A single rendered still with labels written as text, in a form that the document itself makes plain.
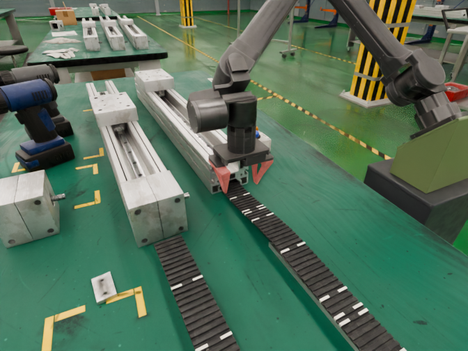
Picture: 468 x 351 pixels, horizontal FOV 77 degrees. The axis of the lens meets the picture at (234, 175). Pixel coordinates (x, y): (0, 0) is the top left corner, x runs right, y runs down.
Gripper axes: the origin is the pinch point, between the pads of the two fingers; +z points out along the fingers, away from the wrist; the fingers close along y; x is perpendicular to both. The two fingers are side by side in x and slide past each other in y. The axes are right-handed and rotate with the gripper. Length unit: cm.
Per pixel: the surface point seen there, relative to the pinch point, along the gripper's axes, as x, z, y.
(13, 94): -36, -16, 41
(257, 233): 10.9, 4.6, 1.9
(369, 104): -174, 79, -261
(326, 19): -852, 67, -797
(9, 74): -54, -16, 43
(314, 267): 24.6, 1.1, -0.5
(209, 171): -5.6, -1.6, 5.1
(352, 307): 32.5, 1.1, -0.7
